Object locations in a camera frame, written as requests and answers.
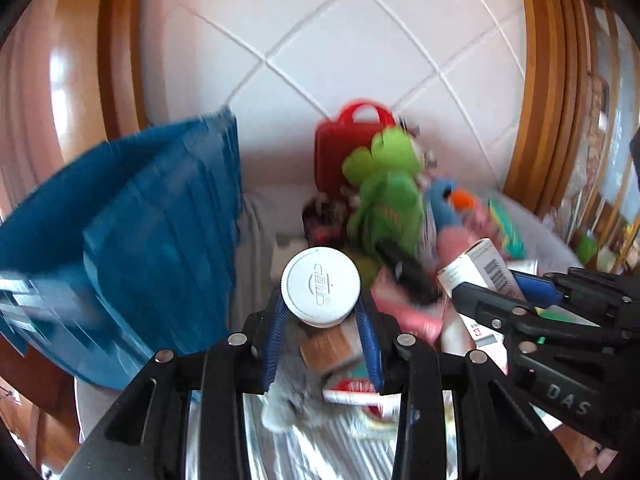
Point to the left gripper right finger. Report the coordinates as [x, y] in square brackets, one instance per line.
[370, 348]

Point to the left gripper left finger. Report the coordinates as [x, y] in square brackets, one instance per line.
[275, 324]

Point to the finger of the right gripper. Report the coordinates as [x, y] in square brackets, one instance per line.
[537, 290]
[489, 308]

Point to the white barcode medicine box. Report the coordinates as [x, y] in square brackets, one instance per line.
[483, 266]

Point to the white capped medicine bottle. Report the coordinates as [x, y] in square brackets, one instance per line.
[320, 286]

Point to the grey fluffy plush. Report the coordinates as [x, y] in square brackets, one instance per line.
[295, 397]

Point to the red white medicine box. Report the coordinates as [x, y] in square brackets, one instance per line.
[360, 392]

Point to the pink tissue pack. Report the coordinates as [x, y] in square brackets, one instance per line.
[422, 320]

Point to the blue plush toy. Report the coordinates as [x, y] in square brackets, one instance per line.
[438, 196]

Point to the green frog plush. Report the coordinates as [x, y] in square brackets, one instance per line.
[390, 204]

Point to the blue plastic crate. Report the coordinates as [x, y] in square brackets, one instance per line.
[126, 251]

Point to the red plastic case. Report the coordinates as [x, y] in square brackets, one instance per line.
[354, 127]

